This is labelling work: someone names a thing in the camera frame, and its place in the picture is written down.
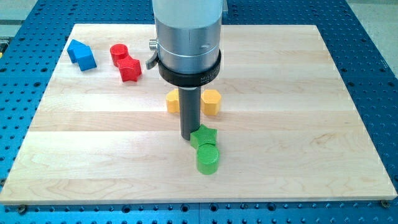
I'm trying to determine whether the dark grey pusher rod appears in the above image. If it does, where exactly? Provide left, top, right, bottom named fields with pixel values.
left=178, top=87, right=201, bottom=141

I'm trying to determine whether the yellow block left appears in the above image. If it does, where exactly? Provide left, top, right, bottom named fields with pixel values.
left=165, top=89, right=180, bottom=113

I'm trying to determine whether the yellow hexagon block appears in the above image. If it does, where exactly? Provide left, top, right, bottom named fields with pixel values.
left=201, top=90, right=221, bottom=116

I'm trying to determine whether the green star block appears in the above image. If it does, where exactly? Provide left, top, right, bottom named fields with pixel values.
left=190, top=124, right=218, bottom=149

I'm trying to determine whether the green cylinder block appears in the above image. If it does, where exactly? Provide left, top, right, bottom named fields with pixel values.
left=197, top=144, right=220, bottom=175

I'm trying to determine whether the red star block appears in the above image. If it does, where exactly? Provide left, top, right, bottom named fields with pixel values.
left=117, top=55, right=142, bottom=82

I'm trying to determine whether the red cylinder block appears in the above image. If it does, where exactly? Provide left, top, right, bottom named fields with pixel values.
left=109, top=44, right=129, bottom=67

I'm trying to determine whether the wooden board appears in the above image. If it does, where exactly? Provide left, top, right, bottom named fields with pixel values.
left=1, top=24, right=397, bottom=205

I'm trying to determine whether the blue pentagon block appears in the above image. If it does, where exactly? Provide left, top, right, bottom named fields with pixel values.
left=74, top=45, right=97, bottom=72

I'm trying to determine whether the blue cube block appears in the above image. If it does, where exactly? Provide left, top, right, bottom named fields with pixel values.
left=67, top=39, right=85, bottom=63

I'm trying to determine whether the blue perforated table plate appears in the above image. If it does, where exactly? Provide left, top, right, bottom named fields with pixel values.
left=1, top=0, right=397, bottom=223

